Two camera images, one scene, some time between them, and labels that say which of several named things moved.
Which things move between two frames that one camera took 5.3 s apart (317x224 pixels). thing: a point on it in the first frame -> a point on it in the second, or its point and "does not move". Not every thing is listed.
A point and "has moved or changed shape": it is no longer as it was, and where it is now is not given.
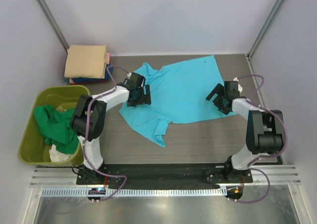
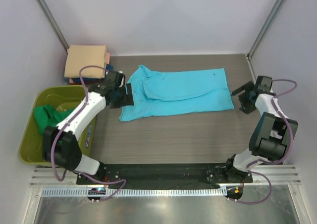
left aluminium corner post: (49, 16) does not move
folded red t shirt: (87, 83) does not move
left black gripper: (139, 98) -> (128, 95)
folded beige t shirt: (86, 61) does not move
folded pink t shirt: (108, 58) does not move
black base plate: (162, 174) does not move
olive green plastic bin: (33, 148) does not move
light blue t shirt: (178, 94) has moved or changed shape
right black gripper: (220, 101) -> (245, 98)
